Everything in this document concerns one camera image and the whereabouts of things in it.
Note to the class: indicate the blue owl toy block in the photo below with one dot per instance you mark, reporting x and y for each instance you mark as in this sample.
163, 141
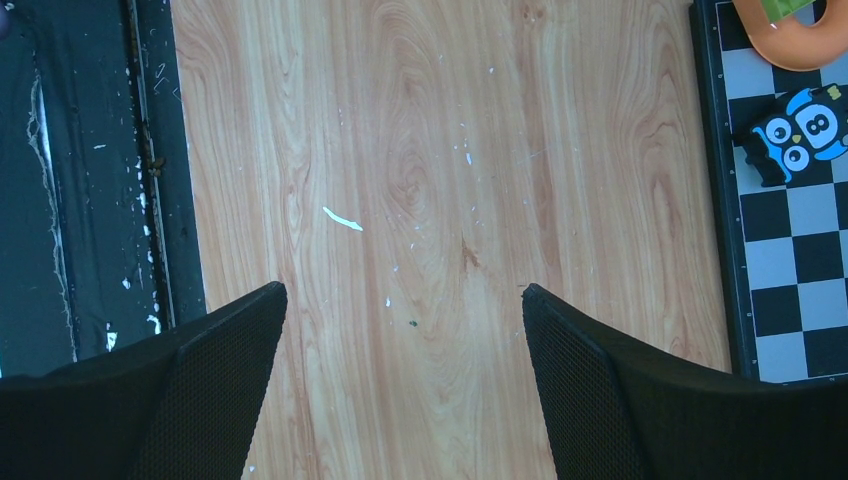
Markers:
804, 128

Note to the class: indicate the black metal base rail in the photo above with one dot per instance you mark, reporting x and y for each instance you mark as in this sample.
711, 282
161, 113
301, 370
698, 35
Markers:
99, 247

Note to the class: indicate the orange arch toy block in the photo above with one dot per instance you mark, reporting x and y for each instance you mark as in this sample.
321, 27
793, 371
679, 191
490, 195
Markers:
792, 45

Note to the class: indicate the black and white chessboard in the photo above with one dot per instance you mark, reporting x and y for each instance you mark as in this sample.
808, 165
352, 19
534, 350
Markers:
783, 248

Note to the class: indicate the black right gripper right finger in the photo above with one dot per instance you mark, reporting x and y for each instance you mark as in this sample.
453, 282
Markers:
616, 407

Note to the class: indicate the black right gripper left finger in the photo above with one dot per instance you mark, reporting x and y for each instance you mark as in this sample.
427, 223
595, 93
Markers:
183, 404

